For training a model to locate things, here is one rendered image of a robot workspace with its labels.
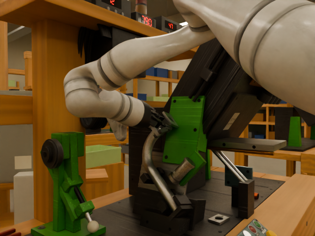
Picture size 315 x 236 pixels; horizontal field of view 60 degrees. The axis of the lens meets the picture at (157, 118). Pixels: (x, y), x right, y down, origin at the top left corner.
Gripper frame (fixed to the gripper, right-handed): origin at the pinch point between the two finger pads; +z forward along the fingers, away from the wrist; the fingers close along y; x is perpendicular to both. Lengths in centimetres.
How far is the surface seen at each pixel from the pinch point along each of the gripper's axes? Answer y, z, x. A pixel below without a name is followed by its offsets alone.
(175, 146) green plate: -6.8, 2.8, 2.0
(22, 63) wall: 867, 370, 490
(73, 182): -7.5, -20.9, 21.3
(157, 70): 389, 404, 102
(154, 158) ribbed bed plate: -3.8, 4.9, 11.1
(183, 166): -15.0, -0.7, 1.5
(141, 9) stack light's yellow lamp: 58, 11, -15
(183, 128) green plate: -4.3, 2.9, -3.6
